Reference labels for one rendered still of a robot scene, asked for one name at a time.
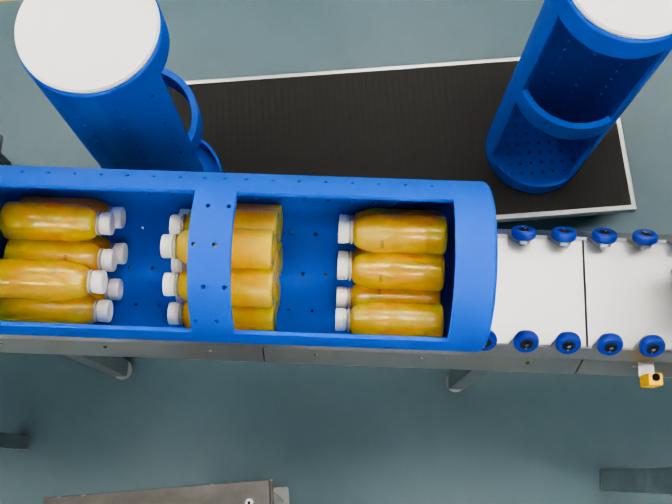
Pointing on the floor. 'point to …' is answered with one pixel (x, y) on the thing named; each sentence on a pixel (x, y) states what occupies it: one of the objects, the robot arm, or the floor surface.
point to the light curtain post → (637, 480)
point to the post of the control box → (13, 441)
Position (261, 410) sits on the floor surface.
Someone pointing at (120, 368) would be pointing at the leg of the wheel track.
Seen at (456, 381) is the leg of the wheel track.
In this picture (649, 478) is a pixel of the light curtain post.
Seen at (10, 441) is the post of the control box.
